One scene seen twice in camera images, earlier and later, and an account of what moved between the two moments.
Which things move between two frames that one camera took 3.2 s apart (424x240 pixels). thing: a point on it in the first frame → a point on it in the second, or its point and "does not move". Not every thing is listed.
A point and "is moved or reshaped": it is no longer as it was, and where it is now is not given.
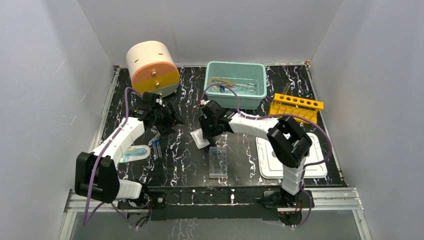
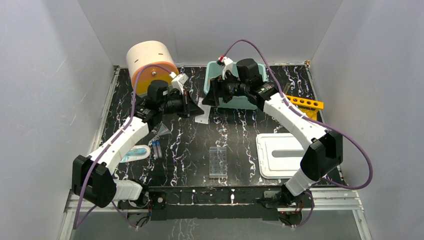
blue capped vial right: x=159 y=150 does not move
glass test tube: x=286 y=88 does not move
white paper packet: x=197 y=136 is moved or reshaped
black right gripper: x=206 y=133 → x=217 y=89
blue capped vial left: x=154 y=144 does not move
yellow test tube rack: x=284 y=104 does not move
